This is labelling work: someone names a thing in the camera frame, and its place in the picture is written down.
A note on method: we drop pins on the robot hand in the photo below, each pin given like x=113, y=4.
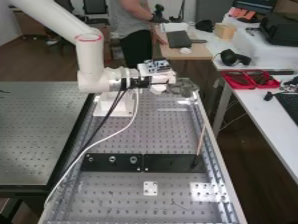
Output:
x=158, y=70

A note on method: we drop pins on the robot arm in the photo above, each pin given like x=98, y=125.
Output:
x=87, y=56

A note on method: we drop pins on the small white circuit board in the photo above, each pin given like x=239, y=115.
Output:
x=150, y=188

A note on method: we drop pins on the wooden desk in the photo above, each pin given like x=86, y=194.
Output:
x=194, y=55

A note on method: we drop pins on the black closed laptop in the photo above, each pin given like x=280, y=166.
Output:
x=178, y=39

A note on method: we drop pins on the person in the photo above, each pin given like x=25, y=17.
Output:
x=133, y=36

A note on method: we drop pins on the black headphones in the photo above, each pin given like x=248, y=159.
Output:
x=232, y=57

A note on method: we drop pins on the red tray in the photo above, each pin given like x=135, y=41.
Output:
x=238, y=80
x=264, y=78

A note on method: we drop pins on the small wooden box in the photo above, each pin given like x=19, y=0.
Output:
x=223, y=31

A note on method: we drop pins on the thin stick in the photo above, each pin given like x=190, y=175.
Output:
x=200, y=140

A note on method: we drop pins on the white desk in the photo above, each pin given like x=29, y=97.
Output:
x=266, y=123
x=270, y=63

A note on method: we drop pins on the metal nut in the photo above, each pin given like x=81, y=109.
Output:
x=90, y=159
x=111, y=159
x=133, y=160

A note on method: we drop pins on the black plate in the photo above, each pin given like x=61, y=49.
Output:
x=172, y=163

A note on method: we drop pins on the clear box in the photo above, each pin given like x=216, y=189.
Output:
x=212, y=156

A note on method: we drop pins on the black case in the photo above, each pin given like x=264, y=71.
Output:
x=279, y=30

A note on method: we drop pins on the black keyboard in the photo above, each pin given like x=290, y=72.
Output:
x=288, y=106

